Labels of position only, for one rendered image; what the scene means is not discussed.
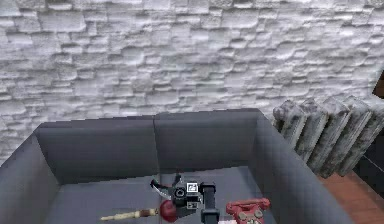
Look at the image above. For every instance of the beige baseball bat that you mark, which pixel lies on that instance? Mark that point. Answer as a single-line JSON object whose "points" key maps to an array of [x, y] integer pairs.
{"points": [[130, 215]]}

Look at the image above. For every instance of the red apple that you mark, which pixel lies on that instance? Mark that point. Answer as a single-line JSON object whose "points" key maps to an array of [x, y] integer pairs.
{"points": [[168, 211]]}

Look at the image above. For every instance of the white flat object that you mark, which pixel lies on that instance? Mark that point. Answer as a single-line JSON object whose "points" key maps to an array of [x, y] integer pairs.
{"points": [[227, 222]]}

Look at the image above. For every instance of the grey white ribbed radiator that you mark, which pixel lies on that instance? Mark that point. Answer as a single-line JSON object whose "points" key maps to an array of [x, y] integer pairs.
{"points": [[330, 133]]}

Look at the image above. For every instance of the red telephone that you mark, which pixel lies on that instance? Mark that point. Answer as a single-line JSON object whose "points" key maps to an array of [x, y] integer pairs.
{"points": [[248, 210]]}

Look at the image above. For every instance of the black cabinet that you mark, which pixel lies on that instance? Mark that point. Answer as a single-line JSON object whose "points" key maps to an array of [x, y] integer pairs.
{"points": [[372, 166]]}

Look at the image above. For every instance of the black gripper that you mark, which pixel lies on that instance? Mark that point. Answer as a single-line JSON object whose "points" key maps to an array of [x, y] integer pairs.
{"points": [[180, 194]]}

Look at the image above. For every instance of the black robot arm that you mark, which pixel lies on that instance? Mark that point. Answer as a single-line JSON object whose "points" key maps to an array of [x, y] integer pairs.
{"points": [[209, 196]]}

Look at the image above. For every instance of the dark grey sofa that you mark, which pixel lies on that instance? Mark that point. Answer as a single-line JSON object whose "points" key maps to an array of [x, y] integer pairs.
{"points": [[206, 143]]}

